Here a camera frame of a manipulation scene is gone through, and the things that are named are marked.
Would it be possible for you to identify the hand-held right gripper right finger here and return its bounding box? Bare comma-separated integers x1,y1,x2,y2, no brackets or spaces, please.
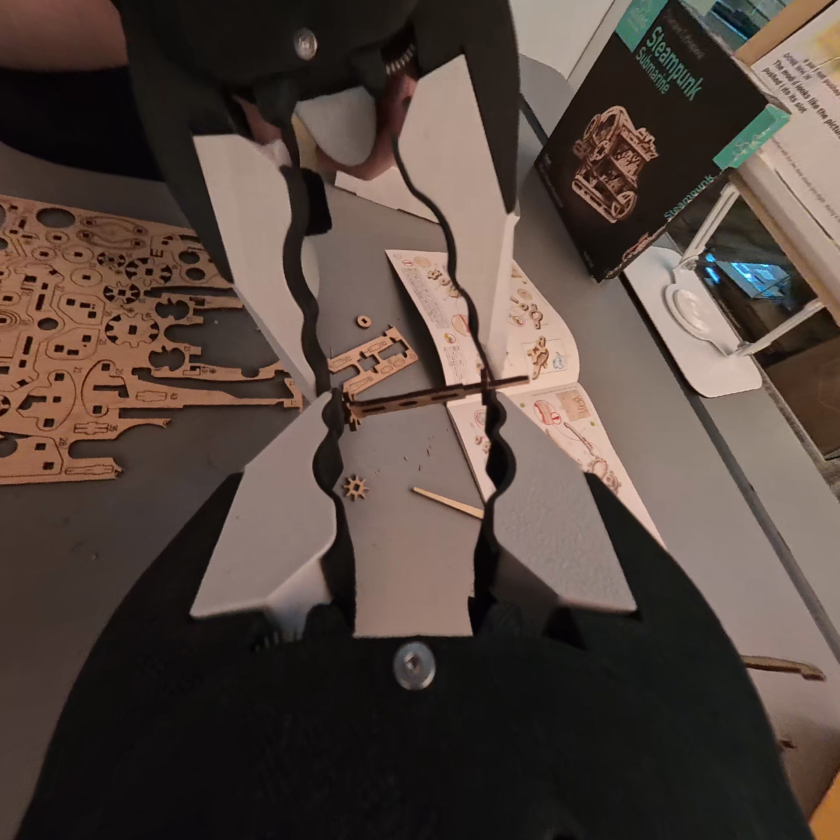
467,394,639,641

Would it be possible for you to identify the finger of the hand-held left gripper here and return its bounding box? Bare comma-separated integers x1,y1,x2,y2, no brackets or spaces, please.
392,54,522,401
192,131,336,401

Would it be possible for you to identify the laser-cut wooden parts sheet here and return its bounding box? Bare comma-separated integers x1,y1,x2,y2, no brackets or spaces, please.
0,193,303,487

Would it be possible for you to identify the printed instruction board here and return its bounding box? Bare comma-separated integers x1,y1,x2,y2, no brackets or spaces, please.
731,0,840,240

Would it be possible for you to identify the black model kit box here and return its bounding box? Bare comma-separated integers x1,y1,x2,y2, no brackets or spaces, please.
535,0,791,283

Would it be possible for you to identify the slotted wooden bar with gear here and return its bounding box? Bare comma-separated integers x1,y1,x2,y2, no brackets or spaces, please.
338,375,531,431

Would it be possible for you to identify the dark cloth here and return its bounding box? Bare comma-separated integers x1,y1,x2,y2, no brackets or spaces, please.
0,62,168,181

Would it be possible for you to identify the small wooden cutout frame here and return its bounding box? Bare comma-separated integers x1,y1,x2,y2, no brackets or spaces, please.
327,328,420,395

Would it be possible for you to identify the person's left hand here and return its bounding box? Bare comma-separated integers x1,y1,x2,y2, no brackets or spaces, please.
331,66,417,185

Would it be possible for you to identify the thin wooden stick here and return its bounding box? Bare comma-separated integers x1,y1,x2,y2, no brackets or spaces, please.
412,486,485,519

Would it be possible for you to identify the brown wooden lever piece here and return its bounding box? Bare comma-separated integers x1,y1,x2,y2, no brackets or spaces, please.
745,655,828,681

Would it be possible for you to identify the white desk stand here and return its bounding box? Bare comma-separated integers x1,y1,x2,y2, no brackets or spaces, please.
623,174,840,398

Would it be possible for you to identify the person's left forearm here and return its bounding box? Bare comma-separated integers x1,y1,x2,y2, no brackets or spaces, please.
0,0,129,67

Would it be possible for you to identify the small white cardboard box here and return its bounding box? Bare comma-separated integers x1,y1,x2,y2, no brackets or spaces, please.
336,172,431,214

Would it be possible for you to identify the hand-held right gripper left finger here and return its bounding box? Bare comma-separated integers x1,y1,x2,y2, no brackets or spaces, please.
190,390,358,641

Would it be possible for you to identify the printed instruction booklet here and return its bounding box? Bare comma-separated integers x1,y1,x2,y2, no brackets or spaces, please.
385,249,664,546

